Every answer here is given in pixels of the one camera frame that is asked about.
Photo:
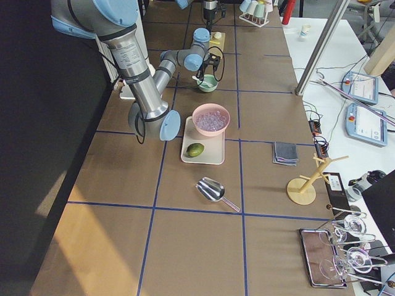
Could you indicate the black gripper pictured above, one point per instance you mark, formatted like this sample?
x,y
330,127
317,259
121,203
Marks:
x,y
206,63

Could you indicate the white plastic spoon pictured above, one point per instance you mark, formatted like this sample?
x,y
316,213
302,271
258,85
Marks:
x,y
202,82

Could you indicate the metal ice scoop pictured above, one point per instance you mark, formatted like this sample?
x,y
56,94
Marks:
x,y
213,191

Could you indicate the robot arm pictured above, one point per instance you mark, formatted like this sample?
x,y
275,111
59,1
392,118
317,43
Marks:
x,y
114,23
194,59

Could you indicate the mint green bowl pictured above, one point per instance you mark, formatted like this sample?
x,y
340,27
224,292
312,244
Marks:
x,y
211,79

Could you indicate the pink bowl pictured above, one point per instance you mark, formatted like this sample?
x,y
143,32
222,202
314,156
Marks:
x,y
210,107

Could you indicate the pile of ice cubes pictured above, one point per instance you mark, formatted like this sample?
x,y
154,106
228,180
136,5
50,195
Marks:
x,y
211,121

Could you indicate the wooden cutting board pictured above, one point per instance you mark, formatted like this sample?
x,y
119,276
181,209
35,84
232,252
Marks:
x,y
216,45

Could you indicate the cup rack with cups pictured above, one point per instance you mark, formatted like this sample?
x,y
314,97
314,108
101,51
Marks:
x,y
256,12

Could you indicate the green lime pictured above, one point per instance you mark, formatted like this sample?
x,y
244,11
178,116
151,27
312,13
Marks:
x,y
195,149

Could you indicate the beige tray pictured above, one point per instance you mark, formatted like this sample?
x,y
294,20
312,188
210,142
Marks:
x,y
214,147

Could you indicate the paper cup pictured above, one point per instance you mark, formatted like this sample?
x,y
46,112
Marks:
x,y
305,29

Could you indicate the grey folded cloth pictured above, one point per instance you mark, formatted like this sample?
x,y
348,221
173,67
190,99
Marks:
x,y
285,153

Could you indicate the far teach pendant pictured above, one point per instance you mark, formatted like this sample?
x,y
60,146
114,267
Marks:
x,y
362,87

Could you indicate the teach pendant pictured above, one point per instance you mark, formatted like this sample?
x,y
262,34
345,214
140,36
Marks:
x,y
362,87
363,125

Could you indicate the wooden mug tree stand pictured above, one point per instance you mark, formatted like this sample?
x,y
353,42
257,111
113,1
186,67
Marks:
x,y
300,190

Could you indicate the near teach pendant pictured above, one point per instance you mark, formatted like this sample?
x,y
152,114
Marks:
x,y
363,125

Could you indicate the metal tray with glasses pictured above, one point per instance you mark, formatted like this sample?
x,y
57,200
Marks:
x,y
317,250

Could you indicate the aluminium frame post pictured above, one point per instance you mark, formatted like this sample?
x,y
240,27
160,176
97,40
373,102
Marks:
x,y
325,36

